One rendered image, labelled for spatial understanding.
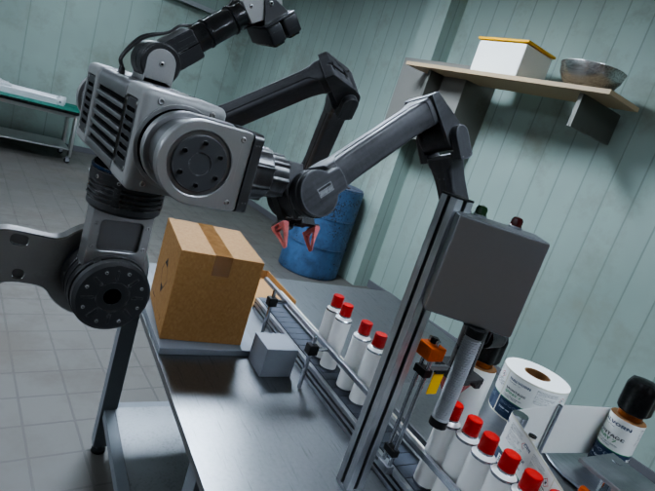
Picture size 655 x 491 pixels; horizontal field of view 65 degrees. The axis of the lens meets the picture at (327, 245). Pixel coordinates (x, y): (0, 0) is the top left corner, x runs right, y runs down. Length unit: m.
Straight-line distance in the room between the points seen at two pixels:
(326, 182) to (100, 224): 0.43
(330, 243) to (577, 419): 3.87
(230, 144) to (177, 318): 0.84
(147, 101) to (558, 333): 3.86
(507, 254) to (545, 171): 3.55
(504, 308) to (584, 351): 3.27
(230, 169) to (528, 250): 0.54
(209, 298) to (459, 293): 0.77
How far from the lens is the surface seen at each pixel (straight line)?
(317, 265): 5.18
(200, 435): 1.23
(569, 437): 1.60
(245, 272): 1.48
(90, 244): 1.02
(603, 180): 4.28
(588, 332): 4.23
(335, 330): 1.48
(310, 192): 0.81
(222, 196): 0.76
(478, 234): 0.95
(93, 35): 8.41
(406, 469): 1.28
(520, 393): 1.67
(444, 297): 0.97
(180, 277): 1.45
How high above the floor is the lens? 1.56
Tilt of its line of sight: 13 degrees down
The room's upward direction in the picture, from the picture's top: 18 degrees clockwise
